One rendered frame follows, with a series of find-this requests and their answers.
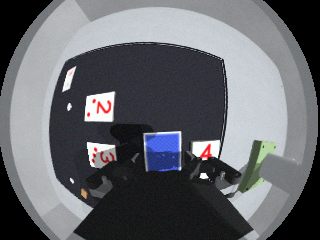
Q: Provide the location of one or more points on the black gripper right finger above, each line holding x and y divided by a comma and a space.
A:
224, 176

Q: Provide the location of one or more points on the dark blue card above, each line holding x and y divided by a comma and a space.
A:
162, 150

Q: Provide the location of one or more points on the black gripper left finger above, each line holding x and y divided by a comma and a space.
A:
102, 181

